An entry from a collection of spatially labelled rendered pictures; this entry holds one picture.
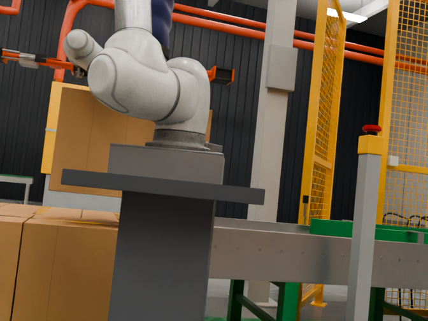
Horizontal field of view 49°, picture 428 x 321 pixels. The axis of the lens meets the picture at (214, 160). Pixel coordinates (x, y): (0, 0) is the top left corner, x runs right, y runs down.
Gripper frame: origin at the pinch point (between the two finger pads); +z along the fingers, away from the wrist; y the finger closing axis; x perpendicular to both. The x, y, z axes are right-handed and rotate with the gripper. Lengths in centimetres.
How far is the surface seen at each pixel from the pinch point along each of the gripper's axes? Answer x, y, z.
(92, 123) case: 7.9, 25.4, -19.9
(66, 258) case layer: 4, 78, -19
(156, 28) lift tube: 29.4, -19.5, -10.2
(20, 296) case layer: -10, 93, -19
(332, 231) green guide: 138, 62, 23
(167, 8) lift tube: 33.3, -29.8, -7.7
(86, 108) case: 5.1, 20.0, -19.9
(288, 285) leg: 89, 81, -34
